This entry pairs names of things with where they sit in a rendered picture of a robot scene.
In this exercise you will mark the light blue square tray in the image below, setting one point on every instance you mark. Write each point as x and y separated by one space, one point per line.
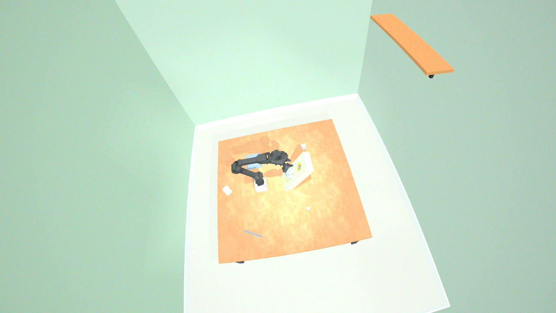
253 166

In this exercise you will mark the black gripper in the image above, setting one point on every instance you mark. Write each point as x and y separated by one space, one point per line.
285 165

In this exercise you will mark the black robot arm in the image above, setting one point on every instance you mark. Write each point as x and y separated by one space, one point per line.
236 167

